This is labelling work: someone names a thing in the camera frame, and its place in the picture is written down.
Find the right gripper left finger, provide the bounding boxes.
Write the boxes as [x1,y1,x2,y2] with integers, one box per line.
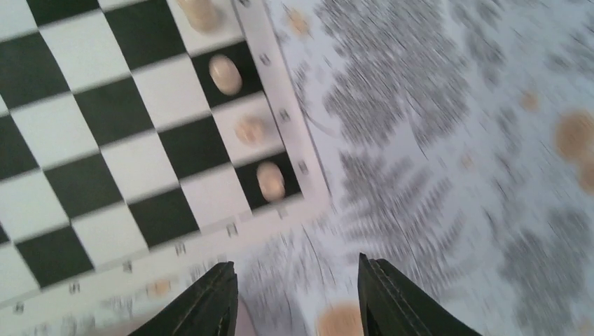
[130,261,238,336]

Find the light chess piece g8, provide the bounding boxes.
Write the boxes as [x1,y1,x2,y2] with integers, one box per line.
[256,162,285,202]

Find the light chess piece f8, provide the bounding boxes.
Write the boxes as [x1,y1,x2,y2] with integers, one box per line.
[235,116,265,145]

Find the black white chessboard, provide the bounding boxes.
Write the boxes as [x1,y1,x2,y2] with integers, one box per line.
[1,1,329,335]

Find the light chess piece d8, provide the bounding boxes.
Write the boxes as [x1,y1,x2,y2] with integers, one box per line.
[177,0,221,33]

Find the light chess piece e8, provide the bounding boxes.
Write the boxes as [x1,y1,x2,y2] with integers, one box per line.
[209,55,242,96]

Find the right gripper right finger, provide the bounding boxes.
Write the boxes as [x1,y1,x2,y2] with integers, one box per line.
[357,253,481,336]

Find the floral patterned table mat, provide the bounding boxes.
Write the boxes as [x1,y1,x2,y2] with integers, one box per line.
[241,1,593,335]

